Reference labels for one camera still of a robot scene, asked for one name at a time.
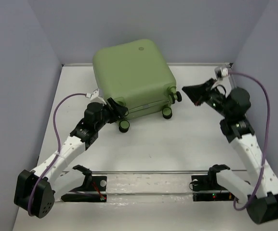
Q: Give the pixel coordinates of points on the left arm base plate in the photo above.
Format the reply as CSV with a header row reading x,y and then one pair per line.
x,y
89,192

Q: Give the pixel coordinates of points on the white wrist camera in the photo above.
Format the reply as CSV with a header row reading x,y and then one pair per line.
x,y
221,73
95,97

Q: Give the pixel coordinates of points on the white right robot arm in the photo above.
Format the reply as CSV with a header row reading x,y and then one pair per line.
x,y
259,196

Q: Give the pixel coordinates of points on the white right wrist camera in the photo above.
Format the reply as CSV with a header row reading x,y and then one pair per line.
x,y
221,73

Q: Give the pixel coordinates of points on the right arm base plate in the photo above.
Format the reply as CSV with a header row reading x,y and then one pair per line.
x,y
205,192

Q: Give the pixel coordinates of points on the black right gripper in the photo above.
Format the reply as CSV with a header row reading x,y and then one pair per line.
x,y
196,93

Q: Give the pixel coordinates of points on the green hard-shell suitcase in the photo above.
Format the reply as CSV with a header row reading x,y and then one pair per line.
x,y
136,76

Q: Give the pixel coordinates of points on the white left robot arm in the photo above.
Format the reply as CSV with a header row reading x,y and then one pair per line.
x,y
37,189

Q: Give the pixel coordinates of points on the aluminium mounting rail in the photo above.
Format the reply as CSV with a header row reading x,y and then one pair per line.
x,y
151,172

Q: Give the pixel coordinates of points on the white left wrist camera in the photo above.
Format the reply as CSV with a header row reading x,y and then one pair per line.
x,y
95,97

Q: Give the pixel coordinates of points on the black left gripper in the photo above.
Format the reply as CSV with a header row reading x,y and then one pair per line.
x,y
118,112

